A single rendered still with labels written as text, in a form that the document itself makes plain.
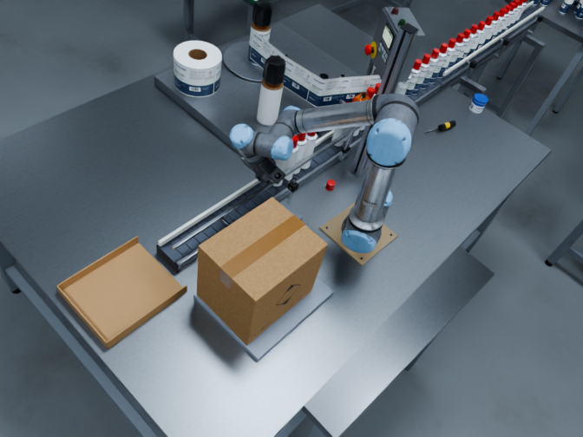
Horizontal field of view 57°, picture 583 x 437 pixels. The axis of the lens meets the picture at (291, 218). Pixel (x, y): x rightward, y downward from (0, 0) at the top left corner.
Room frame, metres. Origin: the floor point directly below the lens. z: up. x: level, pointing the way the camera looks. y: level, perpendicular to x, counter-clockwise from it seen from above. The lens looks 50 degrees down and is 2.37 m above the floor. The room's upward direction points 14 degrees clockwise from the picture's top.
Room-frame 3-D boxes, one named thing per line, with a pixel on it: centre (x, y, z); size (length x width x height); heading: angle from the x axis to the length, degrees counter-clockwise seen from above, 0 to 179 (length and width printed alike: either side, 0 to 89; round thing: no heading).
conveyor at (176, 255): (1.66, -0.07, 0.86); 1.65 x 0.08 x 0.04; 147
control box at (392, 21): (1.71, -0.20, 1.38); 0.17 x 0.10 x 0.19; 22
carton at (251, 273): (0.93, 0.06, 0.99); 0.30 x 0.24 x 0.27; 147
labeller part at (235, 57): (2.13, 0.34, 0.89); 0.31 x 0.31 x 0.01
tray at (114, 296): (0.82, 0.46, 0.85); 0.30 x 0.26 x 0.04; 147
